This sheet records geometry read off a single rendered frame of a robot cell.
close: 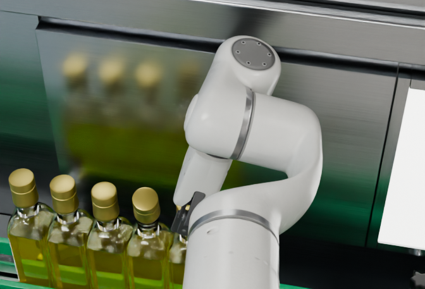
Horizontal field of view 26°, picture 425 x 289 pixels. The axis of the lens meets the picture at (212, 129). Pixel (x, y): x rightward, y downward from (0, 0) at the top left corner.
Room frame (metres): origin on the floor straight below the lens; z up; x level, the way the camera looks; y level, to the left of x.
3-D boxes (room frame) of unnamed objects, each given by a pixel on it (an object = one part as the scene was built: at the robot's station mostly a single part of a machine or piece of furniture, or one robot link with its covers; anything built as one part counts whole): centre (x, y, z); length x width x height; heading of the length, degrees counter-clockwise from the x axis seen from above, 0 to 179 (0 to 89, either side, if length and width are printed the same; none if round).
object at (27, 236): (0.82, 0.26, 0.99); 0.06 x 0.06 x 0.21; 78
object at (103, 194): (0.80, 0.14, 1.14); 0.04 x 0.04 x 0.04
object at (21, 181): (0.82, 0.26, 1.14); 0.04 x 0.04 x 0.04
